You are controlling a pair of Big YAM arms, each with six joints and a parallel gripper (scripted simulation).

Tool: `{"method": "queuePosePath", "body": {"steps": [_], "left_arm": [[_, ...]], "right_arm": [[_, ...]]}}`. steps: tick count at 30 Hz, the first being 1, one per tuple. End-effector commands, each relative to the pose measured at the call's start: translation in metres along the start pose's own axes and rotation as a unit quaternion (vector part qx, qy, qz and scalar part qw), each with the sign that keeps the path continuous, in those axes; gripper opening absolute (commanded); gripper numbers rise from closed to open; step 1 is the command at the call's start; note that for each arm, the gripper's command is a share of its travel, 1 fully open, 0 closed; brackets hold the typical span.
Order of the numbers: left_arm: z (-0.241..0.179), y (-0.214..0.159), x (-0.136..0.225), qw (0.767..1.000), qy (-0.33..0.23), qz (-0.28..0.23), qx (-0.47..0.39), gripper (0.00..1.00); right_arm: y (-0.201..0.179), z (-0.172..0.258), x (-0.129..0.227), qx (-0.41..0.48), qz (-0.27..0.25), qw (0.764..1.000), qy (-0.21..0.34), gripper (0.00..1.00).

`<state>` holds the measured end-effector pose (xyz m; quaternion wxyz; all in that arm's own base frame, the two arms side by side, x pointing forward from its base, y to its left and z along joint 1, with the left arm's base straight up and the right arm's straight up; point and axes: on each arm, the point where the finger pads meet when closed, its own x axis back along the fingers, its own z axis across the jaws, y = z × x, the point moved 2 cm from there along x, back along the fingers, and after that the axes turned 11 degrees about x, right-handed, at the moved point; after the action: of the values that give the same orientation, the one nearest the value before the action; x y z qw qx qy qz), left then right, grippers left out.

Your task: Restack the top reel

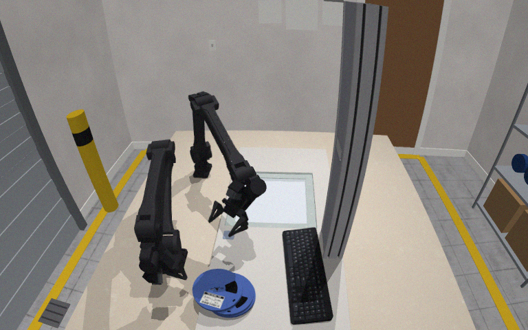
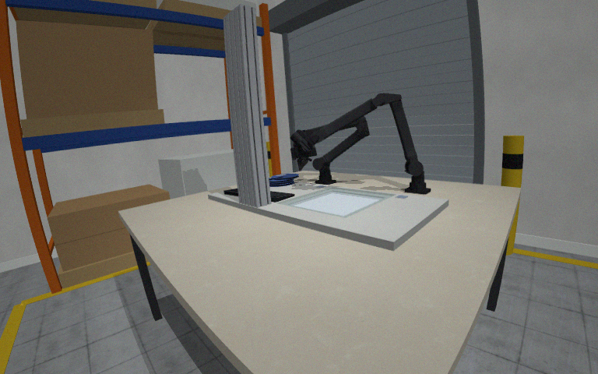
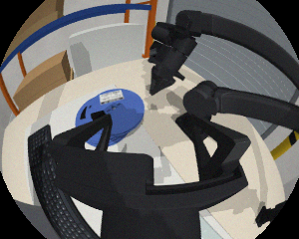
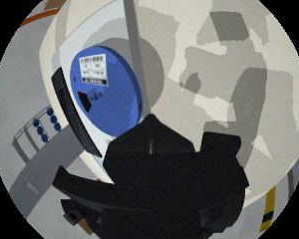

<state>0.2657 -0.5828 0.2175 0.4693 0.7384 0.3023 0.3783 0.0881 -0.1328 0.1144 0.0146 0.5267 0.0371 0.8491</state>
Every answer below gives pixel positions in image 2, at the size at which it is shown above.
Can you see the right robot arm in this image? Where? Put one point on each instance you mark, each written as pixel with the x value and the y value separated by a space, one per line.
pixel 322 163

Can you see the black keyboard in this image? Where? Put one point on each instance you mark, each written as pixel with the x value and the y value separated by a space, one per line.
pixel 275 196

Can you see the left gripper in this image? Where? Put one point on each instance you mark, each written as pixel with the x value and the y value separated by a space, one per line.
pixel 300 154

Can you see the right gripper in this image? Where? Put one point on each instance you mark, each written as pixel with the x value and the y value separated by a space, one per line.
pixel 302 162

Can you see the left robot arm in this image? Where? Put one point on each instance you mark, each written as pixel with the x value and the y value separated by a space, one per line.
pixel 412 166

